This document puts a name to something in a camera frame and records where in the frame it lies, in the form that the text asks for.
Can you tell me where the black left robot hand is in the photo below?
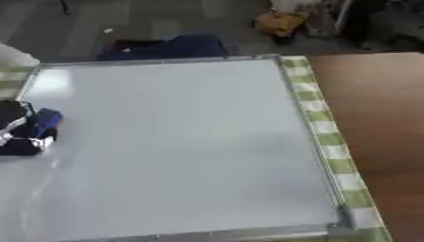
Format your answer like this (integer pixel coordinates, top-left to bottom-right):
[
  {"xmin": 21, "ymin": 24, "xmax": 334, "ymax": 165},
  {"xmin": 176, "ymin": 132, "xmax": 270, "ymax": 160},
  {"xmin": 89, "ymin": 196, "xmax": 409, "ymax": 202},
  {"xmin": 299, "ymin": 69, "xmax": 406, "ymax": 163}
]
[{"xmin": 0, "ymin": 99, "xmax": 60, "ymax": 157}]

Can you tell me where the blue whiteboard eraser brush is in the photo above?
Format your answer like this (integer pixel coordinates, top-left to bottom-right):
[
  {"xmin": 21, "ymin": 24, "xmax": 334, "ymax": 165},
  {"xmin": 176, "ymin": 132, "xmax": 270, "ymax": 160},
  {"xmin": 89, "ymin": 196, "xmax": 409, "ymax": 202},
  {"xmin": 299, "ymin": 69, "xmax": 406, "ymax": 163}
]
[{"xmin": 27, "ymin": 108, "xmax": 65, "ymax": 138}]

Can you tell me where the silver framed whiteboard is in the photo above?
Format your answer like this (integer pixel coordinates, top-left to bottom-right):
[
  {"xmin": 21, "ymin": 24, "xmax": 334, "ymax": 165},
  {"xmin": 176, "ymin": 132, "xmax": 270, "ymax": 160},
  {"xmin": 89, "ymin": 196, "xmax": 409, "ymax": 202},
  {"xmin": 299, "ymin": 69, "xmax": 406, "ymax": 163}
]
[{"xmin": 0, "ymin": 54, "xmax": 360, "ymax": 242}]

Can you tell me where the dark blue bag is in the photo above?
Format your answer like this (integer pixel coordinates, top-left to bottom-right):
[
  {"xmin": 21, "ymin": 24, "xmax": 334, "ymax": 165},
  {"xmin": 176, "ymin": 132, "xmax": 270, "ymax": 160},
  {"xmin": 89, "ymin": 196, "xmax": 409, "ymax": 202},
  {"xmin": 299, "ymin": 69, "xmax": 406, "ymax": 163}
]
[{"xmin": 96, "ymin": 33, "xmax": 229, "ymax": 61}]

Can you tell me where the yellow brown bag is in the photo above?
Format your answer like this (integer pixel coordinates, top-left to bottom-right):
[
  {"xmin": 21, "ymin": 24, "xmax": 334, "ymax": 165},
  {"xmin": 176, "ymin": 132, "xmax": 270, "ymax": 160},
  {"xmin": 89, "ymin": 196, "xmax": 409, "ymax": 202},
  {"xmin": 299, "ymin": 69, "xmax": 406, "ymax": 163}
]
[{"xmin": 252, "ymin": 10, "xmax": 311, "ymax": 38}]

